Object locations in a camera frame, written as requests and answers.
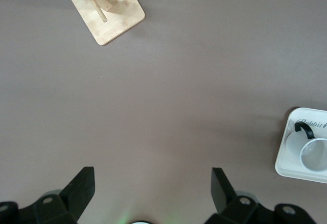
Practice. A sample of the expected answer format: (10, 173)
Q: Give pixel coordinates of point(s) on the brown table cover mat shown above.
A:
(163, 94)

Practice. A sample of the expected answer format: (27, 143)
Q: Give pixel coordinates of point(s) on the white tray with rabbit print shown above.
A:
(286, 168)

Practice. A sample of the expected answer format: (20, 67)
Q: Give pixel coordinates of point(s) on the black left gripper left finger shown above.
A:
(76, 196)

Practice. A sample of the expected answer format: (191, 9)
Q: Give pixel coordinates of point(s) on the wooden mug tree stand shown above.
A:
(115, 22)

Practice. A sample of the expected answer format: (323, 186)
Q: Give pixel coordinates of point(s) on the white smiley mug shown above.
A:
(314, 155)

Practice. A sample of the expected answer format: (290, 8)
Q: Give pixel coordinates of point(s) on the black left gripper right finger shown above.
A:
(224, 198)

